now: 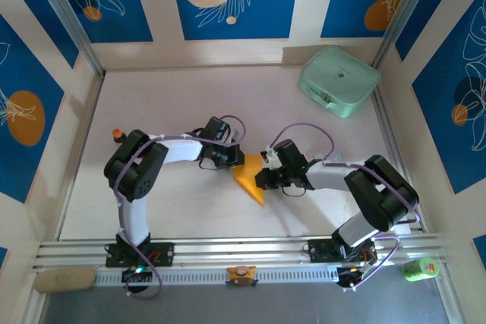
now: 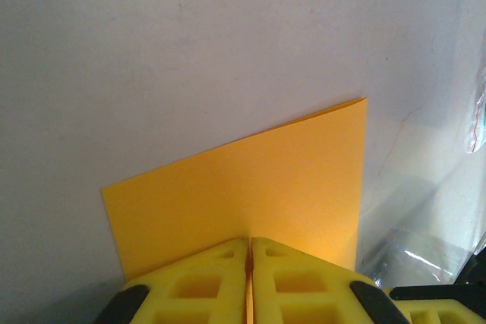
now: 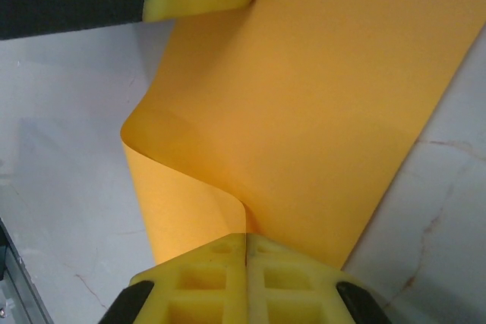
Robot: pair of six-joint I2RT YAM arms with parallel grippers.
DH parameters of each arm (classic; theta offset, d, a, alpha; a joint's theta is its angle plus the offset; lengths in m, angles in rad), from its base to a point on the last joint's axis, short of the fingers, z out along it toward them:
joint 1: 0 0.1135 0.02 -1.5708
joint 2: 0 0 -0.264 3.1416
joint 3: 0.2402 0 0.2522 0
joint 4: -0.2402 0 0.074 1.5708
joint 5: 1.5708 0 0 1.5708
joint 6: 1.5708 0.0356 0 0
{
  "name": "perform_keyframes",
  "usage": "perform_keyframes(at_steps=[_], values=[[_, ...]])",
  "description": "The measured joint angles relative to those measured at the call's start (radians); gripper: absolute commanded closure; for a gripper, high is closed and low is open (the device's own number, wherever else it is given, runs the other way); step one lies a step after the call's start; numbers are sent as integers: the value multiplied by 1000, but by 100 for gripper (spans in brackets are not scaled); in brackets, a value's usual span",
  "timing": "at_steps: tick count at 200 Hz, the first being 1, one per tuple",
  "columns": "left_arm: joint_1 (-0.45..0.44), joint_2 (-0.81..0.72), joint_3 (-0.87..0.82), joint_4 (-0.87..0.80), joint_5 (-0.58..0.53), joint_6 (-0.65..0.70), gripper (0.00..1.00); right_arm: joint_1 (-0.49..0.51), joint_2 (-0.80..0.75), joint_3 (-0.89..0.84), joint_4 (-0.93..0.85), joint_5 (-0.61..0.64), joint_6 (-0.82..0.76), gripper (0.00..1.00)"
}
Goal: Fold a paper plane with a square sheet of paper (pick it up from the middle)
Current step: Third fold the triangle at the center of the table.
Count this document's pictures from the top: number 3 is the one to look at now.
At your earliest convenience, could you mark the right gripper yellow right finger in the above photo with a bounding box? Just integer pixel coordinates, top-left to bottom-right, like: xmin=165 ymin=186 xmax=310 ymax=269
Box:
xmin=245 ymin=232 xmax=385 ymax=324

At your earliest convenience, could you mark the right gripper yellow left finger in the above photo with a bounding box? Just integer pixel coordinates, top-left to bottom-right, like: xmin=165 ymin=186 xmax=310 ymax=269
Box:
xmin=100 ymin=232 xmax=248 ymax=324

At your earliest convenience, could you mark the yellow paper sheet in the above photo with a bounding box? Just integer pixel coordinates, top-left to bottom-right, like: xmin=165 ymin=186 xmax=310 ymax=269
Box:
xmin=119 ymin=0 xmax=486 ymax=270

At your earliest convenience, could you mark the long aluminium mounting rail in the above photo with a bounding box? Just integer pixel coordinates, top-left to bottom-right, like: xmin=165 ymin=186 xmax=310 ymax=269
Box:
xmin=0 ymin=221 xmax=53 ymax=324

